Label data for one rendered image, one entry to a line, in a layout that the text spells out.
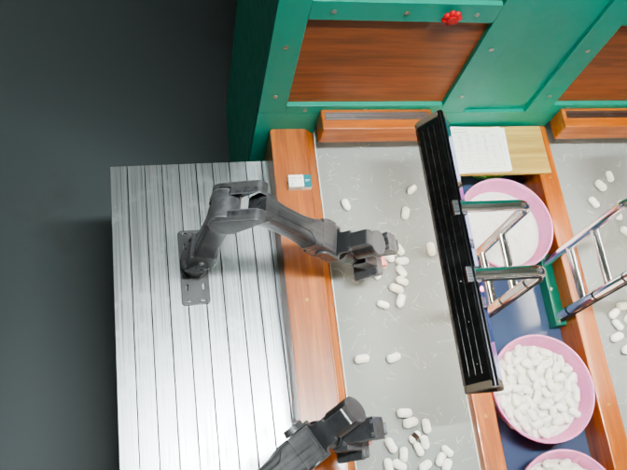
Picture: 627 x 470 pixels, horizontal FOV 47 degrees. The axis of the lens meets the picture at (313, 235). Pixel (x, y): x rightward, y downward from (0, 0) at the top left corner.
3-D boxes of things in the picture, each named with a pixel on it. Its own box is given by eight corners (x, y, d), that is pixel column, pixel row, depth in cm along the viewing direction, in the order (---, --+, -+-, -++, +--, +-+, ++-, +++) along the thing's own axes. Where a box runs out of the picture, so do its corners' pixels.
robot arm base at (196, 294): (205, 218, 181) (176, 220, 179) (212, 294, 173) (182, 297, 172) (204, 230, 188) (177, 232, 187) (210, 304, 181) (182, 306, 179)
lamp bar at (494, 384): (464, 395, 144) (477, 388, 137) (413, 125, 167) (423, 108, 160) (501, 392, 146) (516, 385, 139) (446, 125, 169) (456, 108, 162)
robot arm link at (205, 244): (215, 245, 178) (244, 191, 149) (211, 270, 175) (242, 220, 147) (189, 241, 176) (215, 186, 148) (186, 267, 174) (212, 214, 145)
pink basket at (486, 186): (503, 300, 194) (519, 289, 185) (427, 236, 198) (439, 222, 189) (554, 236, 205) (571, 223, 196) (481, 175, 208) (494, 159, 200)
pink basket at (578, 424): (514, 467, 177) (531, 463, 169) (458, 369, 184) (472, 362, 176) (595, 418, 186) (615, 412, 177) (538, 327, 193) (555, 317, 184)
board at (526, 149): (438, 177, 195) (439, 174, 194) (428, 129, 201) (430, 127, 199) (550, 174, 202) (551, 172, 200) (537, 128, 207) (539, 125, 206)
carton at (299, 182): (287, 190, 186) (288, 186, 184) (286, 178, 187) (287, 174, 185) (311, 189, 187) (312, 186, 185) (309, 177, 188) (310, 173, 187)
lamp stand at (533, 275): (407, 339, 185) (470, 283, 145) (396, 266, 193) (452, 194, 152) (476, 334, 189) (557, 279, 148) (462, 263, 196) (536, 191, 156)
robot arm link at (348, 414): (346, 385, 143) (320, 403, 132) (373, 421, 141) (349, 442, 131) (307, 415, 148) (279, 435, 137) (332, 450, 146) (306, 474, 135)
